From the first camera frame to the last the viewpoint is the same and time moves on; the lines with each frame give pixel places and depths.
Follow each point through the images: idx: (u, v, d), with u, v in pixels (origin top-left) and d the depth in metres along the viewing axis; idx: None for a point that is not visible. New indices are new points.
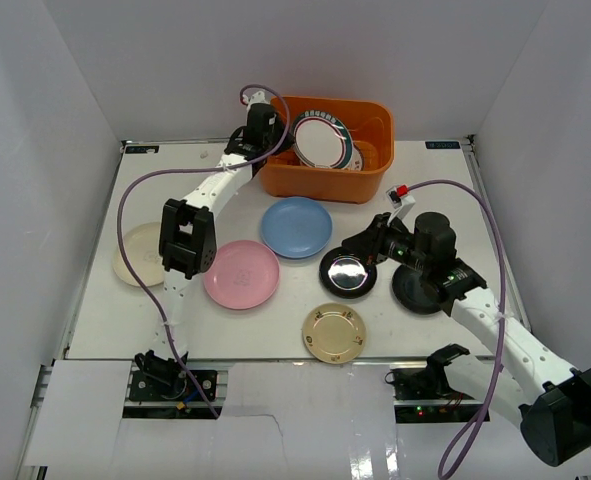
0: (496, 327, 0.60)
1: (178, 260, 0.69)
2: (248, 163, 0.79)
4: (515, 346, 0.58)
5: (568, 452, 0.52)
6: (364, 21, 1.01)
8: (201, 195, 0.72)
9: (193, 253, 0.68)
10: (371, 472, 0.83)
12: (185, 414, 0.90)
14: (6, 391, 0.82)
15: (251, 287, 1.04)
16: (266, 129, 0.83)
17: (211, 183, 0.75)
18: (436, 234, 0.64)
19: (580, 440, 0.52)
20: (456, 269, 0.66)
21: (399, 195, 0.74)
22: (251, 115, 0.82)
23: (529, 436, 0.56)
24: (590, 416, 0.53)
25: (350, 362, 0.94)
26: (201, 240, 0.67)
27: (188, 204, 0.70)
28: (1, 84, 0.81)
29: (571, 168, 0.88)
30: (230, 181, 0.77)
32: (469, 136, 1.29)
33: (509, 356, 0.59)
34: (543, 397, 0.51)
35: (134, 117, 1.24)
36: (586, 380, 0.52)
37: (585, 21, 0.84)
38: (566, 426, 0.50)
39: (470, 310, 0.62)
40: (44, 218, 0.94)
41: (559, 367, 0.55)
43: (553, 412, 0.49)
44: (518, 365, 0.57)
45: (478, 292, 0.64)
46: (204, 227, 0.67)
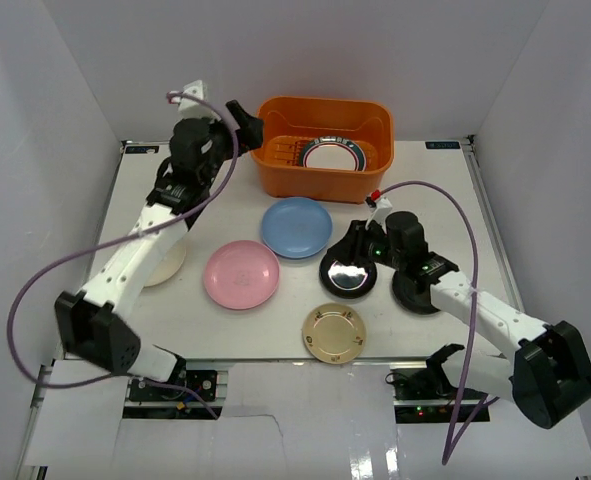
0: (468, 299, 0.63)
1: (91, 360, 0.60)
2: (174, 220, 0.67)
4: (489, 313, 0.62)
5: (563, 410, 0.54)
6: (364, 21, 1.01)
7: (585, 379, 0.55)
8: (106, 282, 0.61)
9: (102, 355, 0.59)
10: (371, 472, 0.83)
12: (185, 413, 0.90)
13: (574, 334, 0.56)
14: (6, 390, 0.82)
15: (250, 287, 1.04)
16: (196, 165, 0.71)
17: (120, 259, 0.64)
18: (405, 229, 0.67)
19: (568, 394, 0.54)
20: (430, 258, 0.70)
21: (374, 199, 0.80)
22: (175, 150, 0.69)
23: (523, 404, 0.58)
24: (573, 372, 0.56)
25: (350, 362, 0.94)
26: (105, 343, 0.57)
27: (87, 300, 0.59)
28: (1, 84, 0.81)
29: (571, 168, 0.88)
30: (147, 253, 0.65)
32: (469, 136, 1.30)
33: (485, 325, 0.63)
34: (521, 351, 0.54)
35: (134, 117, 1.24)
36: (559, 333, 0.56)
37: (584, 21, 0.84)
38: (549, 379, 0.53)
39: (446, 292, 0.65)
40: (43, 218, 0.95)
41: (532, 326, 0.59)
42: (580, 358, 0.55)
43: (530, 363, 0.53)
44: (495, 331, 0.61)
45: (454, 277, 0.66)
46: (106, 334, 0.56)
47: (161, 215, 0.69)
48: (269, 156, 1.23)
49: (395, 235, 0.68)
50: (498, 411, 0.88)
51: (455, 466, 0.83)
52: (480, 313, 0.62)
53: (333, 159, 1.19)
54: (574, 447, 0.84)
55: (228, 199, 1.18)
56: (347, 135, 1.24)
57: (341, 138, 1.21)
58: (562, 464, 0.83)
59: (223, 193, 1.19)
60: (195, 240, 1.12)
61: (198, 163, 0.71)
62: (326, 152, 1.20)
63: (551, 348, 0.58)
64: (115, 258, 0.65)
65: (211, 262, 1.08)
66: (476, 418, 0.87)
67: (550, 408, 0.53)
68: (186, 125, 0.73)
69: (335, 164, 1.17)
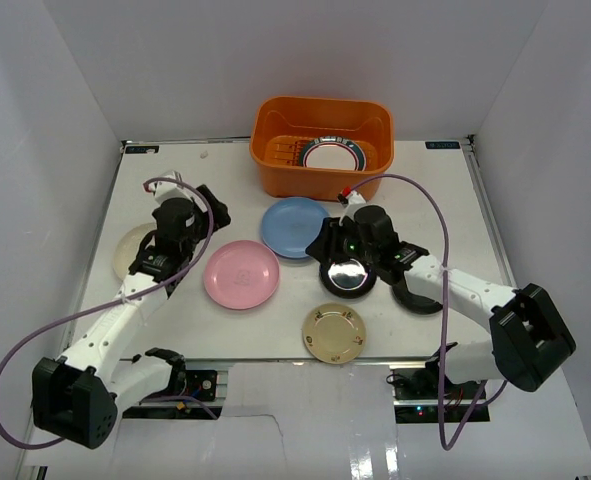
0: (439, 279, 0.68)
1: (64, 432, 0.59)
2: (156, 286, 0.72)
4: (460, 288, 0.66)
5: (545, 371, 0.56)
6: (364, 21, 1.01)
7: (563, 338, 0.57)
8: (89, 347, 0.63)
9: (78, 424, 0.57)
10: (371, 472, 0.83)
12: (185, 414, 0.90)
13: (542, 295, 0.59)
14: (7, 390, 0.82)
15: (250, 287, 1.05)
16: (180, 236, 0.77)
17: (101, 327, 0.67)
18: (374, 222, 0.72)
19: (548, 355, 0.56)
20: (401, 247, 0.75)
21: (345, 195, 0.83)
22: (161, 222, 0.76)
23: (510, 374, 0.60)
24: (549, 332, 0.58)
25: (350, 362, 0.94)
26: (84, 407, 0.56)
27: (68, 366, 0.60)
28: (1, 84, 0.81)
29: (570, 168, 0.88)
30: (129, 318, 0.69)
32: (469, 136, 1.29)
33: (457, 299, 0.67)
34: (495, 319, 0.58)
35: (134, 117, 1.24)
36: (527, 295, 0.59)
37: (584, 21, 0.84)
38: (525, 342, 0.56)
39: (418, 274, 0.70)
40: (43, 218, 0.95)
41: (502, 292, 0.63)
42: (553, 318, 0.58)
43: (503, 327, 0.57)
44: (469, 302, 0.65)
45: (425, 261, 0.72)
46: (84, 398, 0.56)
47: (144, 282, 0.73)
48: (269, 156, 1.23)
49: (365, 229, 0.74)
50: (498, 411, 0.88)
51: (455, 466, 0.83)
52: (451, 288, 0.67)
53: (333, 159, 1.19)
54: (573, 447, 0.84)
55: (228, 199, 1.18)
56: (347, 135, 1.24)
57: (340, 138, 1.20)
58: (561, 464, 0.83)
59: (223, 193, 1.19)
60: None
61: (183, 231, 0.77)
62: (326, 152, 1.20)
63: (526, 312, 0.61)
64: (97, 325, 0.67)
65: (211, 262, 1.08)
66: (475, 418, 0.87)
67: (532, 369, 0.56)
68: (171, 201, 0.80)
69: (334, 164, 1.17)
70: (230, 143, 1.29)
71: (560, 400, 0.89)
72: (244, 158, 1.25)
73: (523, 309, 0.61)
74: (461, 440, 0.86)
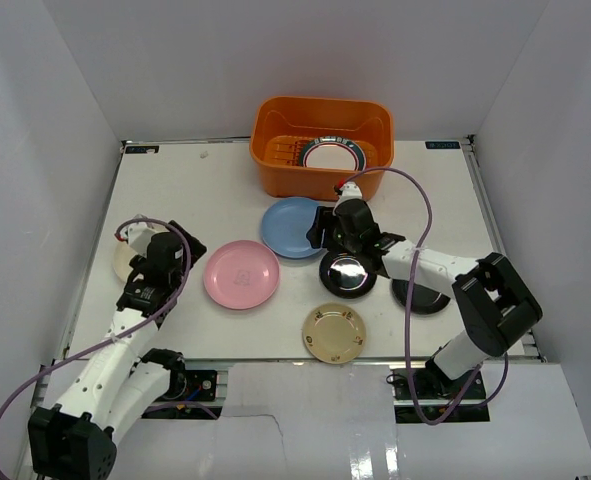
0: (409, 258, 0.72)
1: (66, 475, 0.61)
2: (146, 322, 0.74)
4: (430, 262, 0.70)
5: (510, 334, 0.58)
6: (363, 21, 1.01)
7: (527, 301, 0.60)
8: (82, 393, 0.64)
9: (80, 468, 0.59)
10: (371, 472, 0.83)
12: (185, 413, 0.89)
13: (503, 262, 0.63)
14: (6, 390, 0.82)
15: (250, 287, 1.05)
16: (168, 267, 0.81)
17: (93, 369, 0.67)
18: (354, 213, 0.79)
19: (512, 317, 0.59)
20: (381, 237, 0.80)
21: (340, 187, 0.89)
22: (152, 254, 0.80)
23: (484, 342, 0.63)
24: (514, 297, 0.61)
25: (350, 362, 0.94)
26: (83, 454, 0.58)
27: (63, 414, 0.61)
28: (1, 84, 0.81)
29: (571, 168, 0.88)
30: (120, 358, 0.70)
32: (469, 136, 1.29)
33: (426, 273, 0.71)
34: (459, 286, 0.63)
35: (133, 118, 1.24)
36: (490, 263, 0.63)
37: (584, 21, 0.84)
38: (488, 305, 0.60)
39: (394, 257, 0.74)
40: (44, 218, 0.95)
41: (466, 263, 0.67)
42: (515, 282, 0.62)
43: (465, 292, 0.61)
44: (437, 275, 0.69)
45: (401, 246, 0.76)
46: (83, 447, 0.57)
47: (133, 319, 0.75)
48: (269, 156, 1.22)
49: (347, 220, 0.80)
50: (498, 411, 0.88)
51: (456, 466, 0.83)
52: (420, 264, 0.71)
53: (333, 159, 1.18)
54: (573, 447, 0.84)
55: (228, 199, 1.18)
56: (347, 135, 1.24)
57: (340, 138, 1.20)
58: (561, 464, 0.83)
59: (223, 193, 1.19)
60: None
61: (173, 263, 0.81)
62: (327, 152, 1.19)
63: (491, 280, 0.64)
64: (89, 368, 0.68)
65: (211, 262, 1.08)
66: (475, 418, 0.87)
67: (497, 333, 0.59)
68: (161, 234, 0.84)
69: (335, 164, 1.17)
70: (230, 143, 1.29)
71: (560, 399, 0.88)
72: (244, 158, 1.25)
73: (488, 278, 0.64)
74: (461, 440, 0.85)
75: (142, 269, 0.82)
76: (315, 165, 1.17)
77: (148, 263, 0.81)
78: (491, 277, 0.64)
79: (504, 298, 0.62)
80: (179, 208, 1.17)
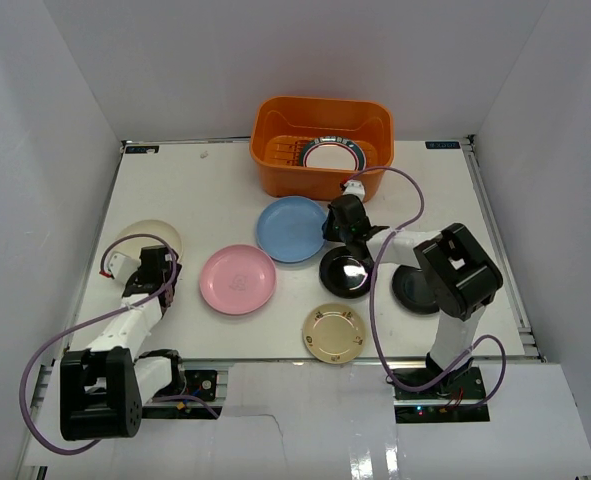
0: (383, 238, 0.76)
1: (95, 430, 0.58)
2: (152, 295, 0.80)
4: (402, 237, 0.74)
5: (470, 296, 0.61)
6: (364, 21, 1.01)
7: (485, 265, 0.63)
8: (108, 338, 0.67)
9: (112, 412, 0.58)
10: (371, 472, 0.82)
12: (185, 413, 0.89)
13: (462, 230, 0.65)
14: (6, 389, 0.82)
15: (247, 292, 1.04)
16: (162, 267, 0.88)
17: (115, 325, 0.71)
18: (345, 203, 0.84)
19: (471, 280, 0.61)
20: (371, 229, 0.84)
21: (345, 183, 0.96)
22: (146, 257, 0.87)
23: (447, 306, 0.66)
24: (472, 263, 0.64)
25: (350, 362, 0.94)
26: (119, 389, 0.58)
27: (94, 354, 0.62)
28: (1, 85, 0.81)
29: (570, 167, 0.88)
30: (139, 317, 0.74)
32: (469, 136, 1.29)
33: (398, 250, 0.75)
34: (418, 250, 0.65)
35: (134, 118, 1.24)
36: (449, 230, 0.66)
37: (584, 22, 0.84)
38: (446, 269, 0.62)
39: (374, 239, 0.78)
40: (44, 218, 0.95)
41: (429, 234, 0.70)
42: (473, 249, 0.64)
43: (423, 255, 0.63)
44: (406, 248, 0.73)
45: (382, 230, 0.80)
46: (120, 373, 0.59)
47: (139, 297, 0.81)
48: (269, 156, 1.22)
49: (338, 213, 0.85)
50: (498, 411, 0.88)
51: (456, 466, 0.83)
52: (394, 242, 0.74)
53: (333, 158, 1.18)
54: (573, 447, 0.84)
55: (228, 199, 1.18)
56: (347, 135, 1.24)
57: (340, 138, 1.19)
58: (561, 464, 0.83)
59: (223, 193, 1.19)
60: (194, 241, 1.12)
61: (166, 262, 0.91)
62: (327, 152, 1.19)
63: (454, 250, 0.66)
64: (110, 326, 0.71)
65: (210, 263, 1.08)
66: (475, 418, 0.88)
67: (457, 293, 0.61)
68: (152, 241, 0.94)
69: (335, 163, 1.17)
70: (230, 143, 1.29)
71: (560, 399, 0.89)
72: (244, 157, 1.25)
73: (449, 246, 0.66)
74: (461, 439, 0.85)
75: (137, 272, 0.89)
76: (315, 165, 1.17)
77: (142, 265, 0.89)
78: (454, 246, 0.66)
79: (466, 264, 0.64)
80: (179, 208, 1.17)
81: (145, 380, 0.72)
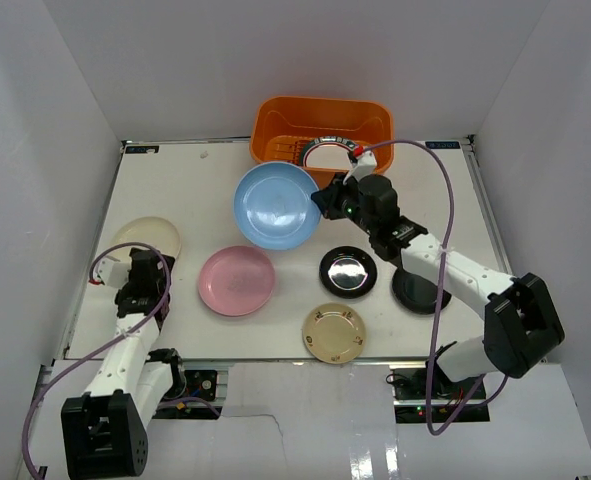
0: (438, 260, 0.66)
1: (104, 470, 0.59)
2: (149, 317, 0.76)
4: (458, 272, 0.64)
5: (532, 357, 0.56)
6: (364, 21, 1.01)
7: (553, 328, 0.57)
8: (107, 377, 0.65)
9: (121, 455, 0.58)
10: (371, 472, 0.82)
12: (185, 413, 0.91)
13: (541, 286, 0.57)
14: (7, 389, 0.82)
15: (245, 293, 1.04)
16: (156, 278, 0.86)
17: (112, 360, 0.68)
18: (380, 195, 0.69)
19: (537, 343, 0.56)
20: (401, 224, 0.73)
21: (356, 155, 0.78)
22: (137, 267, 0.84)
23: (497, 358, 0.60)
24: (541, 321, 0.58)
25: (350, 362, 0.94)
26: (123, 433, 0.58)
27: (94, 398, 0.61)
28: (1, 84, 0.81)
29: (570, 168, 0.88)
30: (136, 347, 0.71)
32: (469, 136, 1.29)
33: (454, 282, 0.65)
34: (490, 304, 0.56)
35: (134, 118, 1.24)
36: (526, 284, 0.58)
37: (584, 22, 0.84)
38: (519, 332, 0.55)
39: (416, 254, 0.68)
40: (44, 219, 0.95)
41: (499, 281, 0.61)
42: (547, 308, 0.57)
43: (498, 314, 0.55)
44: (465, 287, 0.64)
45: (421, 239, 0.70)
46: (123, 421, 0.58)
47: (136, 318, 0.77)
48: (269, 156, 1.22)
49: (369, 201, 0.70)
50: (497, 411, 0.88)
51: (456, 466, 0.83)
52: (448, 271, 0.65)
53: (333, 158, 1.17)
54: (573, 446, 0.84)
55: (228, 199, 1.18)
56: (347, 134, 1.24)
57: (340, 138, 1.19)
58: (562, 464, 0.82)
59: (223, 193, 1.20)
60: (194, 242, 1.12)
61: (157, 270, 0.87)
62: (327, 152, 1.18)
63: (520, 300, 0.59)
64: (107, 360, 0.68)
65: (209, 264, 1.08)
66: (475, 418, 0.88)
67: (520, 356, 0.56)
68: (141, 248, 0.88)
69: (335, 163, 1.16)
70: (230, 143, 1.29)
71: (560, 399, 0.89)
72: (244, 158, 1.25)
73: (517, 297, 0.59)
74: (461, 440, 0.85)
75: (130, 285, 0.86)
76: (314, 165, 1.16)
77: (134, 278, 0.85)
78: (521, 296, 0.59)
79: (530, 319, 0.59)
80: (179, 208, 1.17)
81: (146, 403, 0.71)
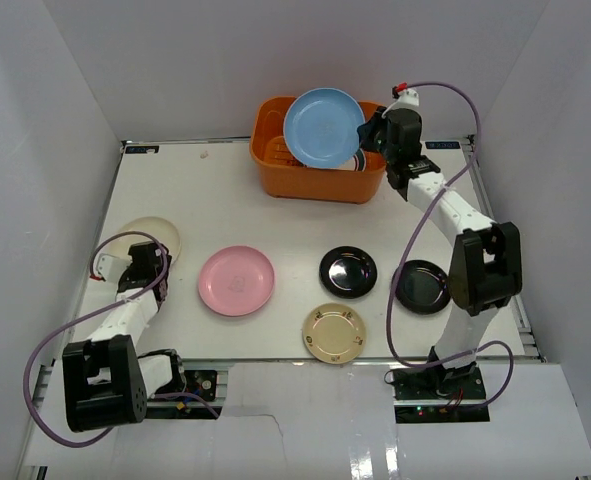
0: (433, 192, 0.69)
1: (103, 419, 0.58)
2: (147, 288, 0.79)
4: (449, 206, 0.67)
5: (482, 295, 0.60)
6: (364, 20, 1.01)
7: (513, 276, 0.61)
8: (108, 327, 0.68)
9: (120, 399, 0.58)
10: (371, 472, 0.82)
12: (185, 413, 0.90)
13: (516, 234, 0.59)
14: (6, 390, 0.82)
15: (245, 294, 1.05)
16: (154, 262, 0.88)
17: (113, 317, 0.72)
18: (404, 124, 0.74)
19: (492, 283, 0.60)
20: (417, 161, 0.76)
21: (398, 91, 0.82)
22: (135, 255, 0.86)
23: (452, 289, 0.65)
24: (503, 266, 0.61)
25: (350, 362, 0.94)
26: (123, 374, 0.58)
27: (95, 344, 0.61)
28: (1, 84, 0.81)
29: (571, 167, 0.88)
30: (135, 309, 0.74)
32: (470, 136, 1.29)
33: (443, 215, 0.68)
34: (461, 235, 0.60)
35: (134, 118, 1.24)
36: (502, 229, 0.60)
37: (584, 22, 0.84)
38: (478, 266, 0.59)
39: (419, 186, 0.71)
40: (44, 218, 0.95)
41: (482, 221, 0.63)
42: (513, 255, 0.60)
43: (464, 245, 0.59)
44: (449, 221, 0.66)
45: (430, 177, 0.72)
46: (125, 360, 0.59)
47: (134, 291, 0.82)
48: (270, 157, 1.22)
49: (394, 129, 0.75)
50: (498, 412, 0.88)
51: (456, 466, 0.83)
52: (440, 204, 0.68)
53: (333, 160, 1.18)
54: (572, 446, 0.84)
55: (228, 199, 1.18)
56: None
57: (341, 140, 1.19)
58: (563, 465, 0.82)
59: (223, 193, 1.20)
60: (194, 241, 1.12)
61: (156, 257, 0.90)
62: None
63: (494, 246, 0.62)
64: (108, 317, 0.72)
65: (208, 264, 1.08)
66: (474, 418, 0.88)
67: (472, 290, 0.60)
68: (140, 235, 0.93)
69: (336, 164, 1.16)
70: (230, 143, 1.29)
71: (560, 400, 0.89)
72: (244, 158, 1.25)
73: (491, 241, 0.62)
74: (460, 441, 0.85)
75: (129, 270, 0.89)
76: None
77: (134, 263, 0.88)
78: (496, 242, 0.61)
79: (496, 264, 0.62)
80: (179, 208, 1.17)
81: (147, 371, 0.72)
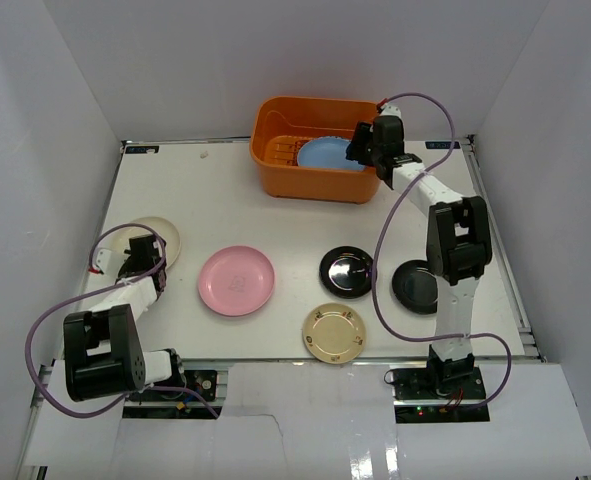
0: (413, 176, 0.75)
1: (101, 386, 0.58)
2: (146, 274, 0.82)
4: (426, 186, 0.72)
5: (455, 261, 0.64)
6: (364, 20, 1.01)
7: (482, 245, 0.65)
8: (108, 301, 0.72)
9: (118, 363, 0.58)
10: (371, 472, 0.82)
12: (185, 413, 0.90)
13: (483, 206, 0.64)
14: (6, 390, 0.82)
15: (245, 294, 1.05)
16: (153, 254, 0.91)
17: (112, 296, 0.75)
18: (386, 122, 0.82)
19: (463, 250, 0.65)
20: (401, 154, 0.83)
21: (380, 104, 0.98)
22: (135, 246, 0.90)
23: (431, 261, 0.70)
24: (473, 236, 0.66)
25: (350, 362, 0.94)
26: (122, 339, 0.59)
27: (95, 315, 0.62)
28: (1, 85, 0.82)
29: (571, 167, 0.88)
30: (135, 290, 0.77)
32: (469, 136, 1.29)
33: (420, 195, 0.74)
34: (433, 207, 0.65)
35: (134, 119, 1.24)
36: (471, 201, 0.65)
37: (585, 21, 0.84)
38: (448, 232, 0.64)
39: (401, 173, 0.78)
40: (44, 218, 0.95)
41: (454, 197, 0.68)
42: (482, 226, 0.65)
43: (436, 214, 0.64)
44: (426, 199, 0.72)
45: (413, 167, 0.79)
46: (125, 326, 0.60)
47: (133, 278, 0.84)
48: (269, 156, 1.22)
49: (377, 128, 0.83)
50: (498, 411, 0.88)
51: (456, 467, 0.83)
52: (419, 185, 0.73)
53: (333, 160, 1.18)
54: (572, 446, 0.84)
55: (228, 200, 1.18)
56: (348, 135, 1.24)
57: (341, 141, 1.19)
58: (563, 465, 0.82)
59: (223, 193, 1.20)
60: (194, 242, 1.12)
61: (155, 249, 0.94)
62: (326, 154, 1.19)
63: (466, 219, 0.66)
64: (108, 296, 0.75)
65: (209, 264, 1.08)
66: (475, 418, 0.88)
67: (446, 258, 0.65)
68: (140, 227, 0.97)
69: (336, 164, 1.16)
70: (230, 143, 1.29)
71: (560, 399, 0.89)
72: (244, 157, 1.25)
73: (464, 214, 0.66)
74: (460, 440, 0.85)
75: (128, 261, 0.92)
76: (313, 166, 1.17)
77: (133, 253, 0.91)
78: (468, 216, 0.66)
79: (468, 235, 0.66)
80: (179, 208, 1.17)
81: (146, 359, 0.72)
